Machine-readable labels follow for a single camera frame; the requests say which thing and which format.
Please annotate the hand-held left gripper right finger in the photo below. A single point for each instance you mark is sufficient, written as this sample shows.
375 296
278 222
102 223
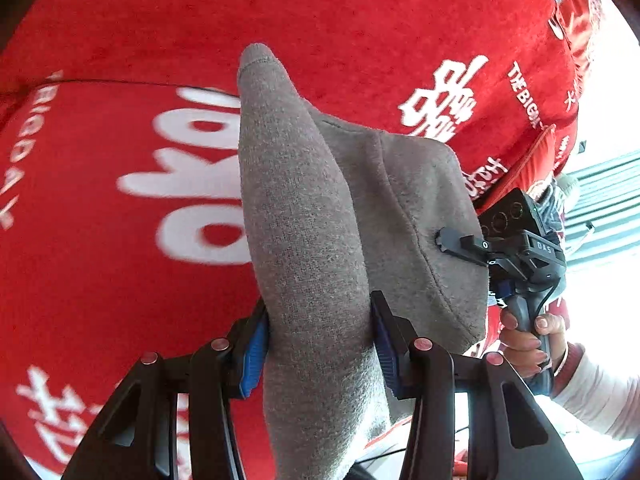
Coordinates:
386 357

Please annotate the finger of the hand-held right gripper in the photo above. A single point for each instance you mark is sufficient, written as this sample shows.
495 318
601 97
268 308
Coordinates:
462 245

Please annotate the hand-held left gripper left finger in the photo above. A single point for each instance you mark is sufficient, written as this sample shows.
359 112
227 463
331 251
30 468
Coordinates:
252 357

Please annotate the grey knit garment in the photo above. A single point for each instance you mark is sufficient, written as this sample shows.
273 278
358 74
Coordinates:
300 210

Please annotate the person's right forearm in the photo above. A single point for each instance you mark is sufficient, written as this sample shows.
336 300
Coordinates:
600 400

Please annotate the person's right hand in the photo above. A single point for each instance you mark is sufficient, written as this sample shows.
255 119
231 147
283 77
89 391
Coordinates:
520 355

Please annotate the pale green slatted panel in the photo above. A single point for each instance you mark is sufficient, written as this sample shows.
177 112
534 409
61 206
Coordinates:
607 200

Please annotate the red printed blanket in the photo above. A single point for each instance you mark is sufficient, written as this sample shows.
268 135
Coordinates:
100 260

